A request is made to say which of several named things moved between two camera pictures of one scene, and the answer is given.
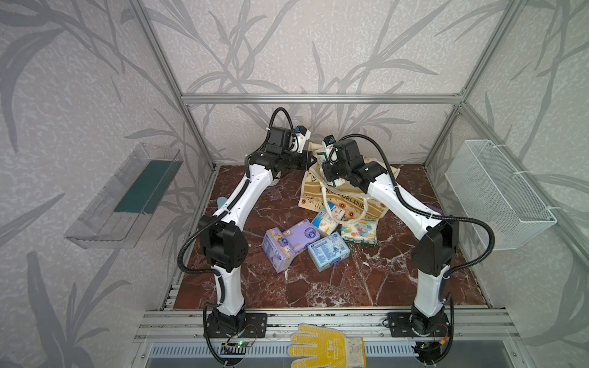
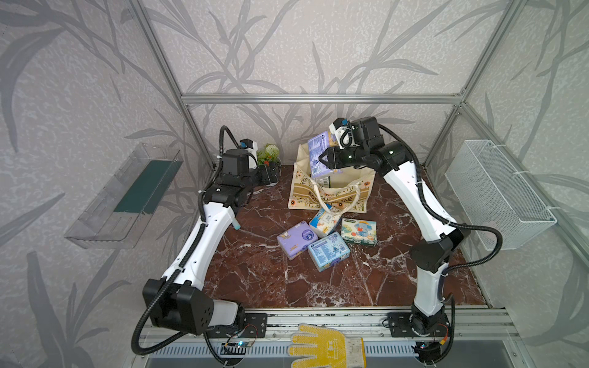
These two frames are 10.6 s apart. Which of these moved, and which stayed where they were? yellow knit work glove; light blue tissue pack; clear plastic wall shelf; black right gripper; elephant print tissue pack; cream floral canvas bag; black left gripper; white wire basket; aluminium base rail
Moved: cream floral canvas bag; black right gripper; black left gripper
Stayed: elephant print tissue pack; yellow knit work glove; aluminium base rail; light blue tissue pack; clear plastic wall shelf; white wire basket
